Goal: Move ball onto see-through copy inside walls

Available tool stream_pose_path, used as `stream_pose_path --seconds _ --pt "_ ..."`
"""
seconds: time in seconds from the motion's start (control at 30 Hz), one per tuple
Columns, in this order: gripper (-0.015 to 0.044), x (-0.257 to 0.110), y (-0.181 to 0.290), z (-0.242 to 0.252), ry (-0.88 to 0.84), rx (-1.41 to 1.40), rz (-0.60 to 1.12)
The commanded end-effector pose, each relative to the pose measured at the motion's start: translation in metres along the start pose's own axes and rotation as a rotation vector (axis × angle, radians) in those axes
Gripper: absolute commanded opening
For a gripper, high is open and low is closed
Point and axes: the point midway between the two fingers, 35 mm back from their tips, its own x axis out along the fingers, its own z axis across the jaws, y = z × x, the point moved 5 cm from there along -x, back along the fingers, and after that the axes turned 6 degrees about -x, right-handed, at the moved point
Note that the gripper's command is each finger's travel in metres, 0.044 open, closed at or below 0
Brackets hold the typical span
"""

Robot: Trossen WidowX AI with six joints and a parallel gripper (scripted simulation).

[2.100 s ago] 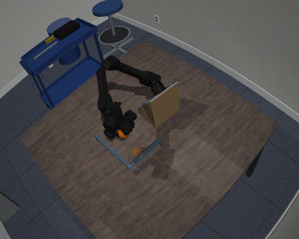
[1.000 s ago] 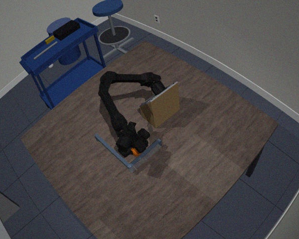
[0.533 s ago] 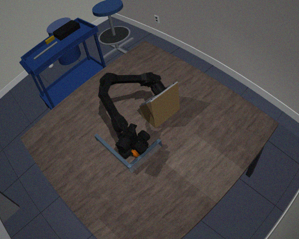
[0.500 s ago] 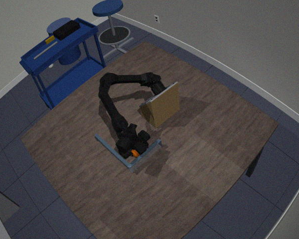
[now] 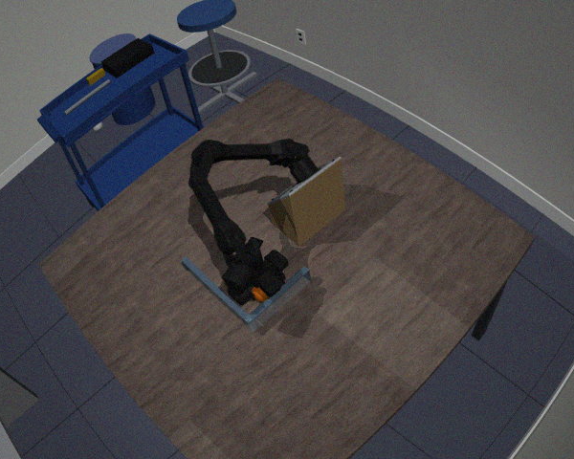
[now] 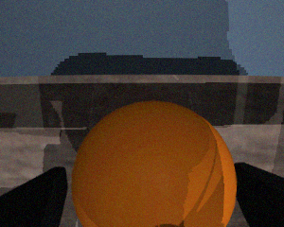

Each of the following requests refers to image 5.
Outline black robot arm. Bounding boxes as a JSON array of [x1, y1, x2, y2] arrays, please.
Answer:
[[188, 139, 320, 297]]

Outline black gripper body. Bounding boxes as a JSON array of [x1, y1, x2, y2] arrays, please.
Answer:
[[227, 250, 288, 305]]

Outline low clear glass walls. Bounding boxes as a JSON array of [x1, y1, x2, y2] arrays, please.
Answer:
[[182, 262, 311, 332]]

